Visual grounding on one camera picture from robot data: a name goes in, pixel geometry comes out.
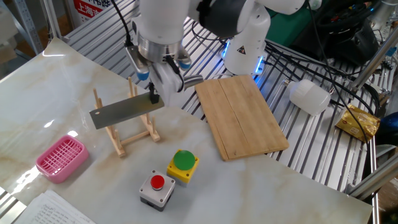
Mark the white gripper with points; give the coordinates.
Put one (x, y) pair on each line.
(168, 84)

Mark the steel cleaver knife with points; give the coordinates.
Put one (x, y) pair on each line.
(124, 110)

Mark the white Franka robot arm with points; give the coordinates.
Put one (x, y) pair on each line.
(161, 18)

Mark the wooden peg rack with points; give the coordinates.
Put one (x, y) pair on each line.
(119, 149)

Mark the green button yellow box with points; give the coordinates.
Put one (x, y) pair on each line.
(184, 160)

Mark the wooden cutting board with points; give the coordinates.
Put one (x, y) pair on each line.
(242, 124)

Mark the red button grey box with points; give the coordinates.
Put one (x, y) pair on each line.
(157, 189)

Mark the red white printed sign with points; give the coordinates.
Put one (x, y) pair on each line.
(90, 9)

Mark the pink plastic soap basket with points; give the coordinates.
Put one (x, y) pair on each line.
(62, 158)

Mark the grey metal storage shelf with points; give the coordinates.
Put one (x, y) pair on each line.
(29, 28)

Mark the white plastic LED bulb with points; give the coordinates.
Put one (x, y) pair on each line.
(309, 96)

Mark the marble pattern table mat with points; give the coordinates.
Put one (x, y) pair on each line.
(280, 193)

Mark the black fabric bag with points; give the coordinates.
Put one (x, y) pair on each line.
(342, 37)

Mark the gold foil packet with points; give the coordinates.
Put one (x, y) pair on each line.
(357, 123)

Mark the dark blue round object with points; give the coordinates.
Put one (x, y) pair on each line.
(388, 130)

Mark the silver wrist bracket blue cap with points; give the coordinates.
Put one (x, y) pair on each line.
(138, 63)
(184, 60)

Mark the aluminium corner post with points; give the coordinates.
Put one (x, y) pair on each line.
(51, 18)

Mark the round steel frame pole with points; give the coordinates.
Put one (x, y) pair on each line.
(373, 59)

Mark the aluminium frame bar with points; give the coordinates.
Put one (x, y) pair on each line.
(373, 177)

